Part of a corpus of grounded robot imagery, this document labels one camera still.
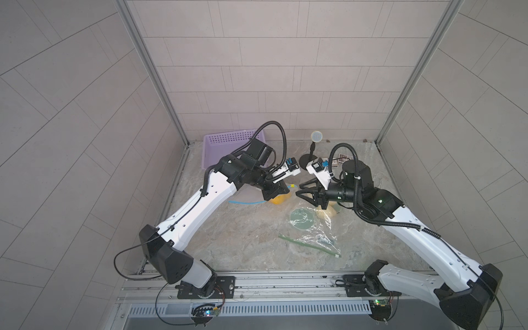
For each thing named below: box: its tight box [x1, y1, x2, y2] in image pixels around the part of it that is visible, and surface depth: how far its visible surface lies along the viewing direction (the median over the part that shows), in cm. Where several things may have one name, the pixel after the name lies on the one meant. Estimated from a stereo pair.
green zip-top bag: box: [278, 206, 342, 258], surface depth 85 cm
